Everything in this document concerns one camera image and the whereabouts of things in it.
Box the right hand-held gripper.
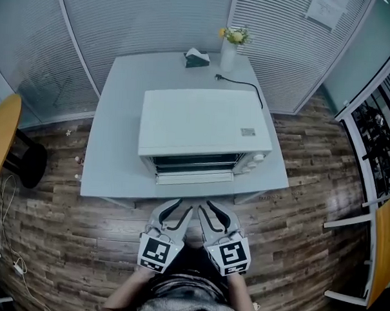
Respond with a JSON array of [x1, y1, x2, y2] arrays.
[[194, 200, 253, 278]]

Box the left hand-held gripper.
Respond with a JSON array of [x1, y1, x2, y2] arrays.
[[137, 196, 195, 275]]

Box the person's left forearm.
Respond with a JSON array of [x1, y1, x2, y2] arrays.
[[102, 265, 161, 311]]

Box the person's right forearm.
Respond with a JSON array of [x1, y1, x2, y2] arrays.
[[225, 272, 262, 311]]

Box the white toaster oven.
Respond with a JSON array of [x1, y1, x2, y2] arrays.
[[136, 85, 276, 191]]

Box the person's black trousers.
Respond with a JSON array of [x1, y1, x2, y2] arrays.
[[166, 240, 231, 294]]

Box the person's grey patterned top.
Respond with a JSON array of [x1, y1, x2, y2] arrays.
[[136, 273, 248, 311]]

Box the white rectangular table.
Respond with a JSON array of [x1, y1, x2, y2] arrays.
[[79, 47, 295, 216]]

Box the white power adapter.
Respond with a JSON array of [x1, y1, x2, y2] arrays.
[[12, 259, 28, 276]]

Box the dark green tissue box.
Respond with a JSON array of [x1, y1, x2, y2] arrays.
[[182, 47, 211, 70]]

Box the black metal rack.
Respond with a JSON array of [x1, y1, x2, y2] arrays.
[[344, 70, 390, 200]]

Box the round wooden table black base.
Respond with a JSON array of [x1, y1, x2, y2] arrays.
[[0, 93, 50, 191]]

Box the white paper notice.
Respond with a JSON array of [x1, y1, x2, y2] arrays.
[[304, 0, 347, 32]]

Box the black power cord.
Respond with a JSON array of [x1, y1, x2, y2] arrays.
[[213, 73, 266, 109]]

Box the thin white floor cable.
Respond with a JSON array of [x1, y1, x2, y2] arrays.
[[0, 173, 53, 311]]

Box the wooden desk with white frame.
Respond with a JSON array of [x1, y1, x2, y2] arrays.
[[319, 189, 390, 311]]

